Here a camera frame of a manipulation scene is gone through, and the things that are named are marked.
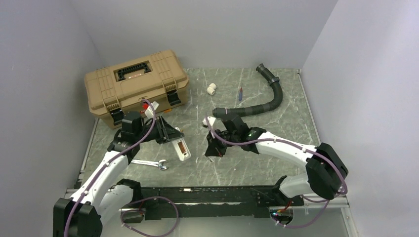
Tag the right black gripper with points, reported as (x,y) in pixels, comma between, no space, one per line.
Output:
(214,148)

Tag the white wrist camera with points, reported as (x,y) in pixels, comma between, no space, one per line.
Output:
(208,122)
(148,112)

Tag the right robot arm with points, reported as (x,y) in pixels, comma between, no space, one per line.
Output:
(324,174)

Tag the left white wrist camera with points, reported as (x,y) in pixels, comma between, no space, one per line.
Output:
(148,112)

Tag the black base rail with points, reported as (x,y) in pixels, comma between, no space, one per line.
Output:
(159,207)

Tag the silver open-end wrench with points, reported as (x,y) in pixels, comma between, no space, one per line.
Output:
(159,164)

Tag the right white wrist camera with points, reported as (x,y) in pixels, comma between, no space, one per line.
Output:
(208,122)

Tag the tan plastic toolbox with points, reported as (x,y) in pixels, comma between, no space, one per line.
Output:
(116,90)

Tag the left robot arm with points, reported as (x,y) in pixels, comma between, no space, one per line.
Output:
(87,210)

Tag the white pipe fitting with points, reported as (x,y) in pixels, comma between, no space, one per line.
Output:
(211,89)

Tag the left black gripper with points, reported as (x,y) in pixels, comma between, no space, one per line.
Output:
(166,132)

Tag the blue red pen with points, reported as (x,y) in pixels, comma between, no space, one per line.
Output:
(240,96)

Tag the white remote control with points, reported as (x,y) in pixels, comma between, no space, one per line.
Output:
(181,149)

